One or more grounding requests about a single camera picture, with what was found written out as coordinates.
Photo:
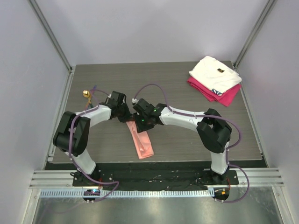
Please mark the white folded cloth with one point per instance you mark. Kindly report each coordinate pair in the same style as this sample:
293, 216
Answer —
215, 75

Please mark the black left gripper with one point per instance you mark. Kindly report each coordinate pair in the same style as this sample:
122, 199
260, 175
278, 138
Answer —
128, 115

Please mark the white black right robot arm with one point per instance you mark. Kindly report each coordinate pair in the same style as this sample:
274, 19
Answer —
214, 132

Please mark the gold spoon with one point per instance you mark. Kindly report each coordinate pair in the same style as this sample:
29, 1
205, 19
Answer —
87, 95

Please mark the pink satin napkin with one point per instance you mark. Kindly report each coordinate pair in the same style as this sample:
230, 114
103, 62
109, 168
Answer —
141, 141

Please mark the grey left corner post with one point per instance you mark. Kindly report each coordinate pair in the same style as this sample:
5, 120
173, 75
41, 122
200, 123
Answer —
50, 34

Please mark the iridescent purple utensil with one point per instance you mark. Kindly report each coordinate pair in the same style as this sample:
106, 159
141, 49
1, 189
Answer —
91, 92

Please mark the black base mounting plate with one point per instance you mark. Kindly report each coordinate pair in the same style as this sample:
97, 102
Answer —
155, 176

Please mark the aluminium front rail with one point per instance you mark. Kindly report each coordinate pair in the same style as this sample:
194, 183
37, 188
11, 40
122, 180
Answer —
258, 177

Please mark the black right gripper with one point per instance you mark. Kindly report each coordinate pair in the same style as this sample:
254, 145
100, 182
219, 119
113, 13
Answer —
142, 123

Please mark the white slotted cable duct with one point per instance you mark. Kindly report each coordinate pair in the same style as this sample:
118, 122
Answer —
90, 193

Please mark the magenta folded cloth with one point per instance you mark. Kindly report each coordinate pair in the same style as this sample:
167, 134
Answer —
225, 98

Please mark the grey aluminium corner post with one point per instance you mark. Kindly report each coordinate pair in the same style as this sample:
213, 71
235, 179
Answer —
267, 9

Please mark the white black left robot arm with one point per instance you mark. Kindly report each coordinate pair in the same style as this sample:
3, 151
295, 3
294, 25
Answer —
72, 133

